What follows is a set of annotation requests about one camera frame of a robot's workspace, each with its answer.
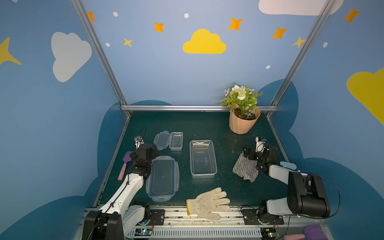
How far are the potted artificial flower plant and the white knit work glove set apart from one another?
0.46 m

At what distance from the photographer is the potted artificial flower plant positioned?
3.03 ft

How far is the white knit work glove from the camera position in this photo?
2.52 feet
